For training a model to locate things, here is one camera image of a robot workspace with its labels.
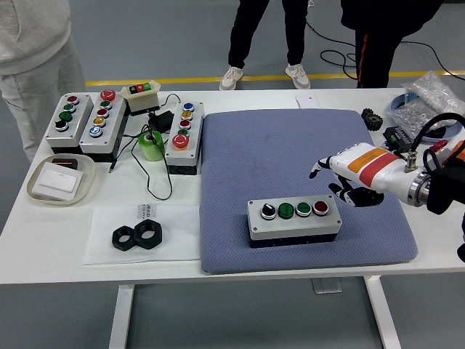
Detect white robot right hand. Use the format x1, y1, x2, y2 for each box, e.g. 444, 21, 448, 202
308, 142, 419, 208

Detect grey four-button control box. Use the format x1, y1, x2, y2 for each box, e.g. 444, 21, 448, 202
45, 92, 94, 155
246, 194, 343, 250

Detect grey five-button control box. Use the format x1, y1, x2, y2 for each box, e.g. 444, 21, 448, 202
78, 89, 128, 164
164, 100, 206, 176

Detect black module green terminals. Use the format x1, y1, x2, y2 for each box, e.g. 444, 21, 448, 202
382, 126, 415, 153

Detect black gear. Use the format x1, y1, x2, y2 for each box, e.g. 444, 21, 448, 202
361, 108, 384, 132

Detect clear bag metal parts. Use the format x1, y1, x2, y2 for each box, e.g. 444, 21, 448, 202
387, 71, 461, 140

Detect blue plate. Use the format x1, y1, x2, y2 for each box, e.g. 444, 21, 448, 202
390, 92, 465, 142

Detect orange cylinder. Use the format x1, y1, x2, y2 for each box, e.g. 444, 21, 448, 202
445, 140, 465, 164

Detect white card red mark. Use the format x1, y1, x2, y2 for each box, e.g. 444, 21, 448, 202
295, 93, 320, 109

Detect person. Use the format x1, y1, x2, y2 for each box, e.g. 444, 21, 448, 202
219, 0, 312, 91
0, 0, 86, 163
339, 0, 446, 89

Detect blue-grey padded mat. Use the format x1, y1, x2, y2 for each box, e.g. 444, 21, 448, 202
198, 108, 419, 276

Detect white table leg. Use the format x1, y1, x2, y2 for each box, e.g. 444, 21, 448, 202
364, 276, 403, 349
108, 285, 135, 349

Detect black power adapter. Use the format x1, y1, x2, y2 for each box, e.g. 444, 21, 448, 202
148, 110, 175, 132

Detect green tape roll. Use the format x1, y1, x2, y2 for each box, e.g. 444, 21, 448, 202
138, 130, 166, 163

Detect black hex nut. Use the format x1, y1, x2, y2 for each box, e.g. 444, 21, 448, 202
111, 225, 141, 252
133, 217, 164, 250

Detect translucent shallow tray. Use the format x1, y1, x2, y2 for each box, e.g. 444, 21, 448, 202
26, 153, 97, 206

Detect black floor cable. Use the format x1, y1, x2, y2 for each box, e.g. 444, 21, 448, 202
304, 17, 465, 81

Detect grey under-table bracket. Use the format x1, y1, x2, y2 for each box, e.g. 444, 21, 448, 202
311, 278, 343, 294

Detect cream three-button switch box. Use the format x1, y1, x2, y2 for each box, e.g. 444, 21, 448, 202
120, 81, 162, 117

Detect black adapter cord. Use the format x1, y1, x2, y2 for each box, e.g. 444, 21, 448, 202
108, 93, 182, 201

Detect dark red-black switch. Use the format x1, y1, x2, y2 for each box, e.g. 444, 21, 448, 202
52, 157, 79, 171

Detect white wall switch panel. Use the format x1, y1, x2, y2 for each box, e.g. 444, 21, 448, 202
31, 162, 84, 200

